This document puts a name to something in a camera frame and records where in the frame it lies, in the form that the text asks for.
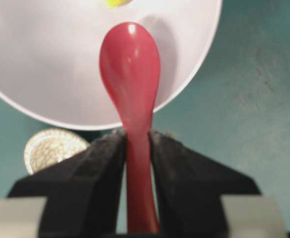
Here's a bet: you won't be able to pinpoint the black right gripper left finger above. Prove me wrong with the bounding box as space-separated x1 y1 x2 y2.
8 129 126 238

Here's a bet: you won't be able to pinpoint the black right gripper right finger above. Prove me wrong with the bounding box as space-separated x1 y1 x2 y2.
149 131 261 238

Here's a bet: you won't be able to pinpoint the pink plastic spoon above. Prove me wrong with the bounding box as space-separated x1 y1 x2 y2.
99 22 160 234

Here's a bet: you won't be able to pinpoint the white round bowl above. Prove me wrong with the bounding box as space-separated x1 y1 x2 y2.
0 0 223 130

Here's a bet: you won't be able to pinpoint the yellow hexagonal prism block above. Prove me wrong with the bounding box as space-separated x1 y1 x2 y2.
105 0 132 8

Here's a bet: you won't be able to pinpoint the speckled egg-shaped small dish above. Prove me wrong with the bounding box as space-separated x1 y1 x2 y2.
23 128 90 175

